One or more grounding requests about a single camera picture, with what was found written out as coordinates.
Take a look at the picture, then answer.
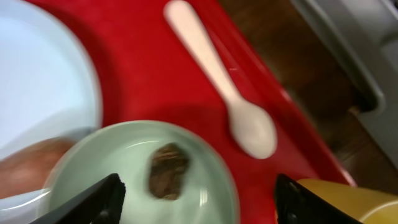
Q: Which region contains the white plastic spoon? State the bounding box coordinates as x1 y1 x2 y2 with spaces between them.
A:
164 1 277 159

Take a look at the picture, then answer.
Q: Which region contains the green bowl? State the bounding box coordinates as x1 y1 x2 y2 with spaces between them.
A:
37 121 240 224

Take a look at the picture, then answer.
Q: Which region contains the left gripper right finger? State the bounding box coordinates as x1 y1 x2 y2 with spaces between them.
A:
274 174 361 224

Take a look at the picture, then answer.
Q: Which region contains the yellow plastic cup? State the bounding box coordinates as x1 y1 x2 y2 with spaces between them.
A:
296 179 397 224

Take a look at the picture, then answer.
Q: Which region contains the orange carrot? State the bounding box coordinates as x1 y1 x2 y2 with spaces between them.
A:
1 138 75 198

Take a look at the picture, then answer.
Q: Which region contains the light blue plate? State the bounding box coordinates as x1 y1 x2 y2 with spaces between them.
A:
0 0 103 224

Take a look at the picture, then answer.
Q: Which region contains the red serving tray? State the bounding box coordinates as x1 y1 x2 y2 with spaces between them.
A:
37 0 354 223

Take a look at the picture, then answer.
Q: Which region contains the grey dishwasher rack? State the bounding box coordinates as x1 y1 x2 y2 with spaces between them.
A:
292 0 397 165

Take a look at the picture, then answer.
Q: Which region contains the brown food scrap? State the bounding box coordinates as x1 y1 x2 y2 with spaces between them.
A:
148 142 191 200

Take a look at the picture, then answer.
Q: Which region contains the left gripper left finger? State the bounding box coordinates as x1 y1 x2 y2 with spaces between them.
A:
30 173 126 224

